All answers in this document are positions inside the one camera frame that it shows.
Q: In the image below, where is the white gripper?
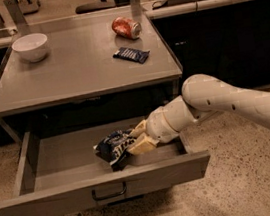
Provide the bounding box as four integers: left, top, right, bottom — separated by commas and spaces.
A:
127, 106, 178, 155

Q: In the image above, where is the blue Kettle chip bag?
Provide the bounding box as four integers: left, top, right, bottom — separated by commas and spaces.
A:
93, 129, 136, 170

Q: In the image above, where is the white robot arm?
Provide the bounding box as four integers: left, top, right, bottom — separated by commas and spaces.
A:
128, 74, 270, 155

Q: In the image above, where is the open grey top drawer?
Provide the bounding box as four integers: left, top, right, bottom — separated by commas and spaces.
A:
0, 117, 210, 216

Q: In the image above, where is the small blue snack bar wrapper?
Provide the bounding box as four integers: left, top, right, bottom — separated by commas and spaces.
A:
113, 47, 149, 64

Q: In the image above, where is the grey metal cabinet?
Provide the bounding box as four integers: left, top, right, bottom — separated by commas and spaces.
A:
0, 0, 191, 148

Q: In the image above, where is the red soda can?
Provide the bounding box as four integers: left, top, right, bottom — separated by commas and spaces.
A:
111, 17, 142, 40

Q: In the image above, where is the white ceramic bowl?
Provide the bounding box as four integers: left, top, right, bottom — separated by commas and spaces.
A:
12, 33, 49, 63

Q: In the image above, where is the black office chair base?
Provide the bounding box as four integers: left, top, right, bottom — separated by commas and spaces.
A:
75, 0, 116, 14

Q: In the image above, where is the black drawer handle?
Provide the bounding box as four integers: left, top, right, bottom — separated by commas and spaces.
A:
91, 181, 127, 202

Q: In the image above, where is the dark counter with rail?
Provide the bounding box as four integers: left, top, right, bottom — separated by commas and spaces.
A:
146, 0, 270, 88

